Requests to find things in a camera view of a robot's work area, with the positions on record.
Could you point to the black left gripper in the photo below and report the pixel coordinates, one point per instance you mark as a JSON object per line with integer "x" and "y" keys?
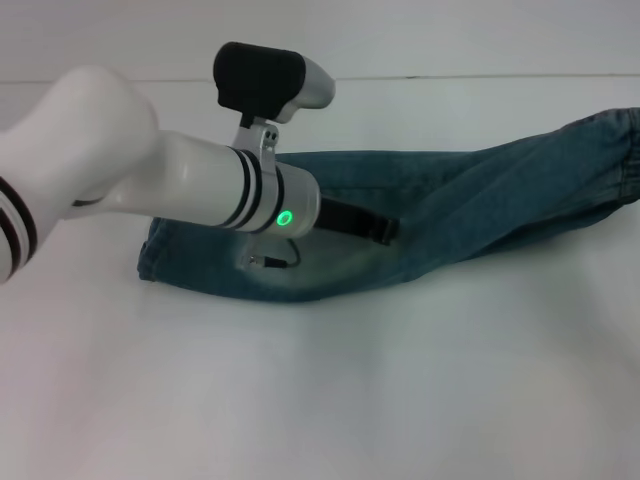
{"x": 347, "y": 216}

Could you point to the blue denim shorts with print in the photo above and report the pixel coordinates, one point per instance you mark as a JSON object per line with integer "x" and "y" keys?
{"x": 450, "y": 200}

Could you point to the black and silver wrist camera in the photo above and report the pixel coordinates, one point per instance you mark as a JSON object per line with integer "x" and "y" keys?
{"x": 270, "y": 85}

